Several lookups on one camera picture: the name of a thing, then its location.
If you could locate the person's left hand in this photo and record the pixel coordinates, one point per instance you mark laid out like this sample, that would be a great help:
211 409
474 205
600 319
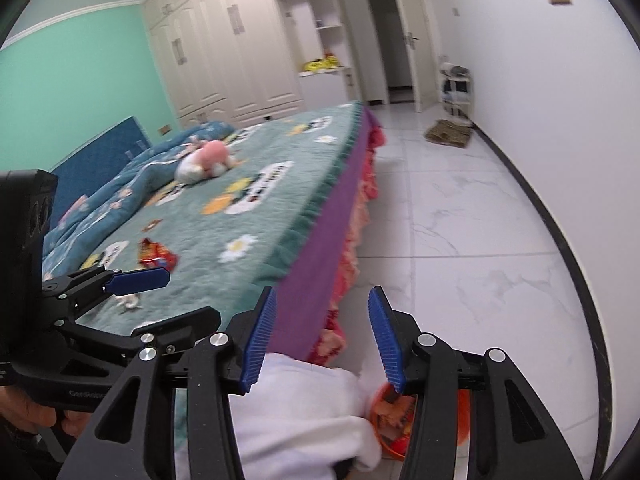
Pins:
25 412

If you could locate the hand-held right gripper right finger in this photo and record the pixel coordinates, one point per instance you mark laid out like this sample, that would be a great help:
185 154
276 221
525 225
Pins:
387 340

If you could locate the white shoe rack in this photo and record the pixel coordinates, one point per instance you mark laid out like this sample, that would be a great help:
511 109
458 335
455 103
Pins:
456 95

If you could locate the white door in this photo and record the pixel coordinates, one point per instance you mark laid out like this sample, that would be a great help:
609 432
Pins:
417 50

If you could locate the blue quilted bed headboard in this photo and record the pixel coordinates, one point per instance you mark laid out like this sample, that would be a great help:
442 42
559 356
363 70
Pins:
95 160

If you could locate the white wardrobe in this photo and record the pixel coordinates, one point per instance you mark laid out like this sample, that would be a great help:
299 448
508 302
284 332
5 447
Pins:
225 45

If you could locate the bed with green blanket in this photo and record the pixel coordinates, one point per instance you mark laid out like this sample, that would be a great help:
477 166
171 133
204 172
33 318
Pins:
280 200

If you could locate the red ruffled bed skirt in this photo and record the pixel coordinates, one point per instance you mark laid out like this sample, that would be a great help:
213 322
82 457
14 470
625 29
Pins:
350 260

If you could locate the purple bed sheet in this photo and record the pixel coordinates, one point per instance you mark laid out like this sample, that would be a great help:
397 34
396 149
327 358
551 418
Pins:
320 260

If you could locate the white and pink plush toy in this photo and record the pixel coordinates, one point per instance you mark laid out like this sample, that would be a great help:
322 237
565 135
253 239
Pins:
205 162

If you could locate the blue bow print quilt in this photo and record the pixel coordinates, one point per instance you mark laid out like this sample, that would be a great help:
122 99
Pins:
125 185

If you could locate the orange bowl with snacks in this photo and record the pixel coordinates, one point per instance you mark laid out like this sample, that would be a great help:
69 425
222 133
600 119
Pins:
395 447

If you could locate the yellow bag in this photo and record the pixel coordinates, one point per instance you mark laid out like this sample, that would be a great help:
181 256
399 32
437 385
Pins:
322 64

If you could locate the red snack wrapper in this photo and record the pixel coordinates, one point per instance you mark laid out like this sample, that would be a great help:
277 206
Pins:
157 255

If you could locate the brown patterned floor mat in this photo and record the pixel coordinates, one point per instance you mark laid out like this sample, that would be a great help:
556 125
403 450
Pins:
448 134

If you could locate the white open shelf unit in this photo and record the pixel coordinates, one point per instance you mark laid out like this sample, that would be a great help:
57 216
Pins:
325 87

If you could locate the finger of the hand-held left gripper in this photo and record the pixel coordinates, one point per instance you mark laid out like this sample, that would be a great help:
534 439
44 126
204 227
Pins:
185 325
140 280

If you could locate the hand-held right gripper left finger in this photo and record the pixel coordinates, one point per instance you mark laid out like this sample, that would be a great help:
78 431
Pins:
260 340

